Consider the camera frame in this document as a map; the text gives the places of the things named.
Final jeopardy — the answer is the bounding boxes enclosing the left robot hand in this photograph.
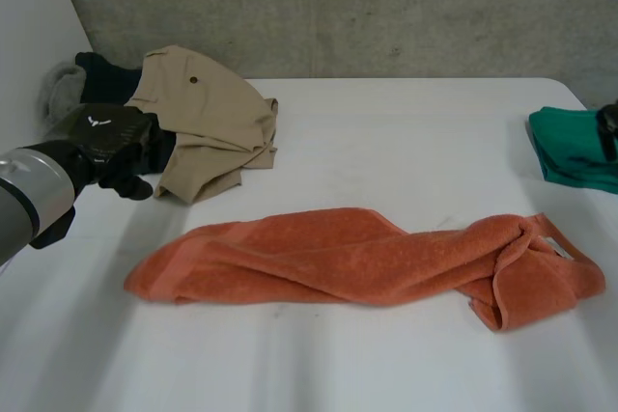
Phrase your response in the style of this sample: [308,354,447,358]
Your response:
[27,102,177,202]

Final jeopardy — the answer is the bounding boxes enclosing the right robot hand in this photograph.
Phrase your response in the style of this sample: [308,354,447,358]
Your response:
[595,99,618,161]

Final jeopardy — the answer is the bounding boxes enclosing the dark blue cloth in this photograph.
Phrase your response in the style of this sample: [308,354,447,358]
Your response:
[74,50,177,177]

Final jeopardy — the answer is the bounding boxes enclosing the teal towel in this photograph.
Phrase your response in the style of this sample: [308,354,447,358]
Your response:
[527,105,618,191]

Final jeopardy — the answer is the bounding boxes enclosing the grey towel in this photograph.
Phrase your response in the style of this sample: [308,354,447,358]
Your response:
[34,60,88,136]

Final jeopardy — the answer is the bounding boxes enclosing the beige shorts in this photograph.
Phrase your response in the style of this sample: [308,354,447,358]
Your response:
[124,44,281,205]

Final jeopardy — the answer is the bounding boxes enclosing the coral towel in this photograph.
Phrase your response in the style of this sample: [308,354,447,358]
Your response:
[124,206,607,333]

